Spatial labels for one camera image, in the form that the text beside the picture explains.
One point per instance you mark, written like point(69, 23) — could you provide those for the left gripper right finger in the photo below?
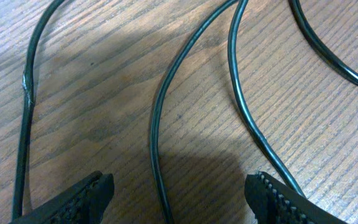
point(273, 202)

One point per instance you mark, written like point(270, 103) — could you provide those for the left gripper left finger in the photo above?
point(84, 202)

